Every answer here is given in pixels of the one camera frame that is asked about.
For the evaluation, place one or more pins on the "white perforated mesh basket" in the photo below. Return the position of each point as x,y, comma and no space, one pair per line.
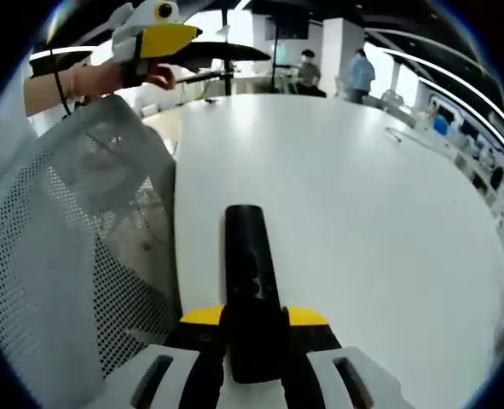
42,255

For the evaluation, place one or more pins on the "black standing desk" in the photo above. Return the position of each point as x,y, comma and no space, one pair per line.
234,53

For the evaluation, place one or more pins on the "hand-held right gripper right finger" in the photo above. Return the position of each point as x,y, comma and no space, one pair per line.
311,332

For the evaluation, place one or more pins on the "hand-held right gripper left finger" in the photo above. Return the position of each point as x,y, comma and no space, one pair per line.
192,328

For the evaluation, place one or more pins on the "black remote control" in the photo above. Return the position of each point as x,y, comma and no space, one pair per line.
249,277

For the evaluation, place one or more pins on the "person's left hand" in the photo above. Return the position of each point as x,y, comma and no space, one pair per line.
155,74

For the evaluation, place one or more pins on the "black wall monitor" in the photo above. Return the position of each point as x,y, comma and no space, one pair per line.
292,25

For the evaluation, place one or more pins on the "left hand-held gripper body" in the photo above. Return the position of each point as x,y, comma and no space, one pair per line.
128,30

